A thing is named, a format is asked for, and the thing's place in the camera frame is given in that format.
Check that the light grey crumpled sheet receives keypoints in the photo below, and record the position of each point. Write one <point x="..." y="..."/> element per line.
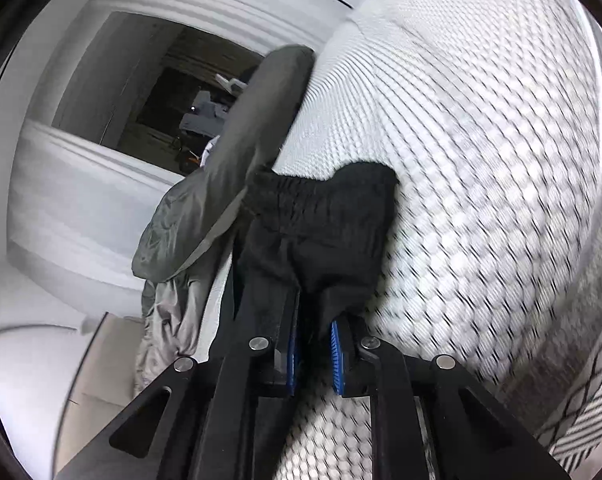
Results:
<point x="171" y="320"/>

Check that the dark grey duvet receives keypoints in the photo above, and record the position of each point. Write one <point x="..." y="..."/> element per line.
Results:
<point x="241" y="135"/>

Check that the hanging light shirt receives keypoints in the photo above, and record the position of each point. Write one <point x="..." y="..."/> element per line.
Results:
<point x="206" y="112"/>

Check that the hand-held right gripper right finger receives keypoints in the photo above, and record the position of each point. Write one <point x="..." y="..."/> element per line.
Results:
<point x="337" y="360"/>

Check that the black pants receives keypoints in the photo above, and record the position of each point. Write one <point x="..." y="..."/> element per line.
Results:
<point x="321" y="220"/>

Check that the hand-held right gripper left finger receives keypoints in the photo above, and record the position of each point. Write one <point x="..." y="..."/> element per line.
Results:
<point x="292" y="360"/>

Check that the striped white bedding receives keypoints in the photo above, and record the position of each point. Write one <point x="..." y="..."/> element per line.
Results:
<point x="208" y="152"/>

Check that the white curtain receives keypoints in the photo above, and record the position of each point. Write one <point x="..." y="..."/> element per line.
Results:
<point x="81" y="210"/>
<point x="231" y="0"/>

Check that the beige upholstered headboard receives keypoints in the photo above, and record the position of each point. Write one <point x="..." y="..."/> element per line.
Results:
<point x="101" y="375"/>

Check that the white garment steamer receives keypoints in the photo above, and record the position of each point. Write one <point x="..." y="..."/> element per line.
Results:
<point x="228" y="81"/>

